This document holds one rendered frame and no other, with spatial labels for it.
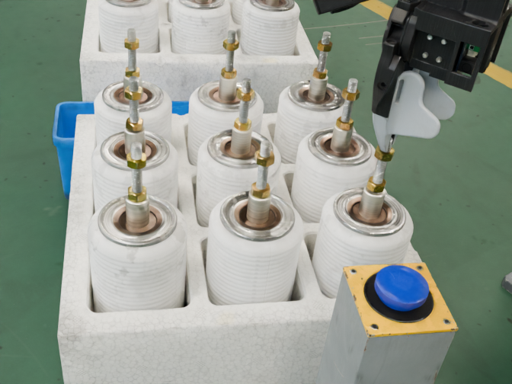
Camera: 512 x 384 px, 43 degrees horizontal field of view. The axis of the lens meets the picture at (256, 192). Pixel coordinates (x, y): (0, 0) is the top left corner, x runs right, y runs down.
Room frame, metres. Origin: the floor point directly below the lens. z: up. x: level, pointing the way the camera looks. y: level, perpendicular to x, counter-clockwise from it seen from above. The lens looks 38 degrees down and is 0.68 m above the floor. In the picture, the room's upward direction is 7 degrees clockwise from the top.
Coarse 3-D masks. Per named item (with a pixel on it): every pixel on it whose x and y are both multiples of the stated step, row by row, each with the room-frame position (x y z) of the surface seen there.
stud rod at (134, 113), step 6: (132, 78) 0.59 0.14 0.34; (138, 78) 0.59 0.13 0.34; (132, 84) 0.59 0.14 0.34; (138, 84) 0.59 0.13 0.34; (132, 90) 0.59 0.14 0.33; (132, 102) 0.59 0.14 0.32; (138, 102) 0.59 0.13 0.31; (132, 108) 0.59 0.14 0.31; (138, 108) 0.59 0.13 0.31; (132, 114) 0.59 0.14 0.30; (138, 114) 0.59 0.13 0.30; (132, 120) 0.59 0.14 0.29; (138, 120) 0.59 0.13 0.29
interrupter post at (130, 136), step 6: (126, 132) 0.58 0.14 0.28; (132, 132) 0.58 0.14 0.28; (138, 132) 0.59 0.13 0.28; (144, 132) 0.59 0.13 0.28; (126, 138) 0.58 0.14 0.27; (132, 138) 0.58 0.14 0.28; (138, 138) 0.58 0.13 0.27; (144, 138) 0.59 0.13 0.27; (126, 144) 0.58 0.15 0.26; (144, 144) 0.59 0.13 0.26; (126, 150) 0.58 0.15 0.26; (144, 150) 0.59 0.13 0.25
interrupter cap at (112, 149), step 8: (112, 136) 0.61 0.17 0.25; (120, 136) 0.61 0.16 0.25; (152, 136) 0.62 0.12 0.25; (160, 136) 0.62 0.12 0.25; (104, 144) 0.59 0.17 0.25; (112, 144) 0.60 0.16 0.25; (120, 144) 0.60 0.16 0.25; (152, 144) 0.61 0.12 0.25; (160, 144) 0.61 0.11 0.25; (104, 152) 0.58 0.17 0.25; (112, 152) 0.58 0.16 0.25; (120, 152) 0.59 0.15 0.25; (152, 152) 0.59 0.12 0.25; (160, 152) 0.59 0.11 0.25; (168, 152) 0.59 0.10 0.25; (104, 160) 0.57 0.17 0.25; (112, 160) 0.57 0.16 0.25; (120, 160) 0.57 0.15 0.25; (152, 160) 0.58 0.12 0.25; (160, 160) 0.58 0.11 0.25; (120, 168) 0.56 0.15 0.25; (128, 168) 0.56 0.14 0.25; (144, 168) 0.56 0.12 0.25
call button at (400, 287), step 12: (384, 276) 0.36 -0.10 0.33; (396, 276) 0.36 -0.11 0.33; (408, 276) 0.36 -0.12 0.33; (420, 276) 0.36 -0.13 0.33; (384, 288) 0.35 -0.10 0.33; (396, 288) 0.35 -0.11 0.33; (408, 288) 0.35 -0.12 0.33; (420, 288) 0.35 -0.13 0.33; (384, 300) 0.34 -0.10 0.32; (396, 300) 0.34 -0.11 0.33; (408, 300) 0.34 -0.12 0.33; (420, 300) 0.34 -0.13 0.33
